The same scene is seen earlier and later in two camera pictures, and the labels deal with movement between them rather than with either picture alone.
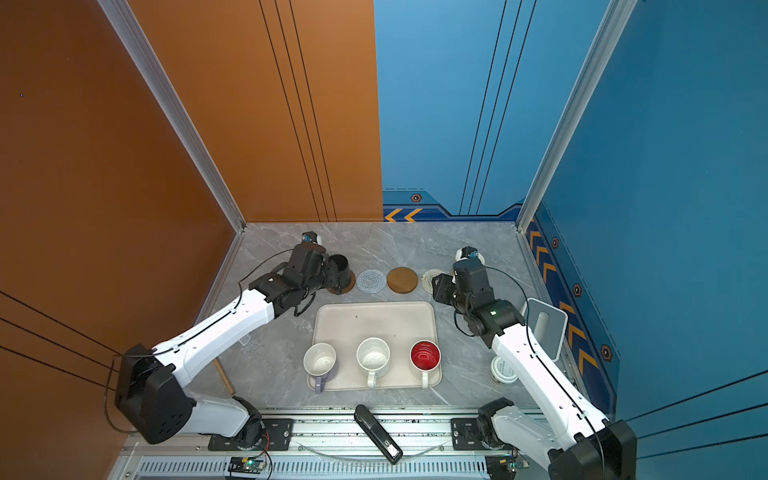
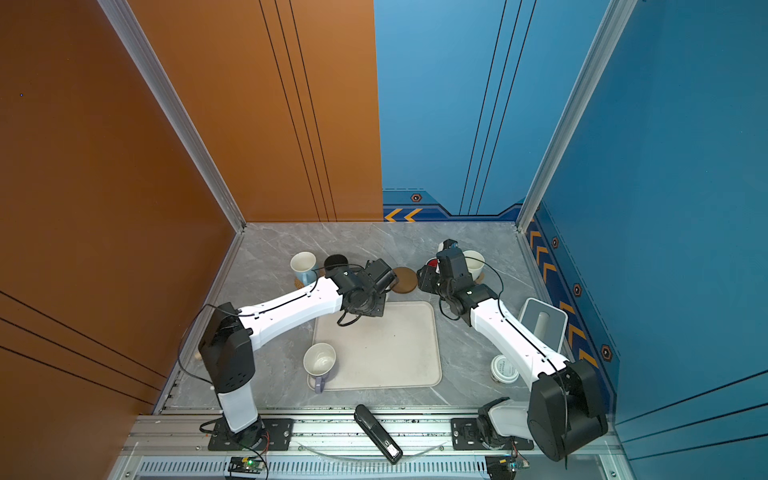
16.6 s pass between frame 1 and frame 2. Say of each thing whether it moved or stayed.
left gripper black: moved
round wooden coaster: stayed
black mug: stayed
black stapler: stayed
